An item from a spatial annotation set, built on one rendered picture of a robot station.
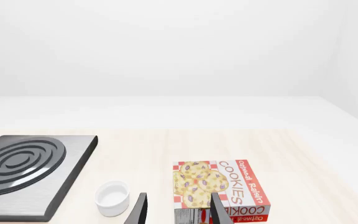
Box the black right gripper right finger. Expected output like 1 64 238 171
210 192 235 224

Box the flat black stove plate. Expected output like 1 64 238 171
0 134 99 223

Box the oatmeal raisin cookies box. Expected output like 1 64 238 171
172 159 272 224

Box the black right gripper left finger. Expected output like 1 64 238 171
123 192 148 224

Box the small white ramekin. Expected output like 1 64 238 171
94 180 131 218

